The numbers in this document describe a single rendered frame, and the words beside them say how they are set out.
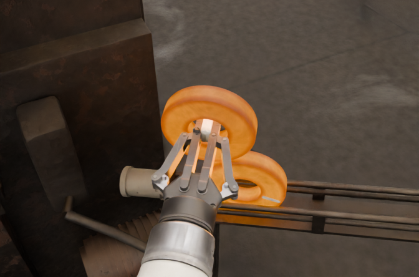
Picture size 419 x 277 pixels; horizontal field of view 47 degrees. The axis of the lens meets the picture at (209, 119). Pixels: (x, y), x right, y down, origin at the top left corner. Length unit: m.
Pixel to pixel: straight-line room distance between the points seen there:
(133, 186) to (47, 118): 0.20
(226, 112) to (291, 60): 1.58
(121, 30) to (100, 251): 0.45
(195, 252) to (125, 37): 0.49
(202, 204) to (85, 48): 0.42
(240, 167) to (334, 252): 0.89
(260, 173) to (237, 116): 0.14
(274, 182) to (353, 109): 1.29
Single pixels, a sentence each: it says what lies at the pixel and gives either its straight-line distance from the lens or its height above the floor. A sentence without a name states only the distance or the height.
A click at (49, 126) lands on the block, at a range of 0.90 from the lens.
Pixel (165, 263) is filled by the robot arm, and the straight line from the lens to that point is 0.59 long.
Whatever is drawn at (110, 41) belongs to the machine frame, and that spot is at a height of 0.87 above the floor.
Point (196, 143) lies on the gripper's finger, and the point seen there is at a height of 0.88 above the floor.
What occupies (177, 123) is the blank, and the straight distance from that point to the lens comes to 0.77.
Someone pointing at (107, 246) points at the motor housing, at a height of 0.53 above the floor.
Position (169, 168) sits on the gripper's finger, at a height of 0.88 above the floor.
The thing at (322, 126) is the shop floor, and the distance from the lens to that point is 2.00.
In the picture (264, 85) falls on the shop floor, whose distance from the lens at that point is 2.14.
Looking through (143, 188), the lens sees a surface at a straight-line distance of 0.92.
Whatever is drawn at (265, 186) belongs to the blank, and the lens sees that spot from 0.86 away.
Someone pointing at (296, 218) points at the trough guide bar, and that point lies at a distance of 0.90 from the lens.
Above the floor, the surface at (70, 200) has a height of 0.61.
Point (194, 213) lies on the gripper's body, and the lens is 0.63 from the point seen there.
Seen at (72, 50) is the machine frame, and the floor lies 0.87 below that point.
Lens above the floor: 1.43
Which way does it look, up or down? 46 degrees down
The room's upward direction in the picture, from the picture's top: straight up
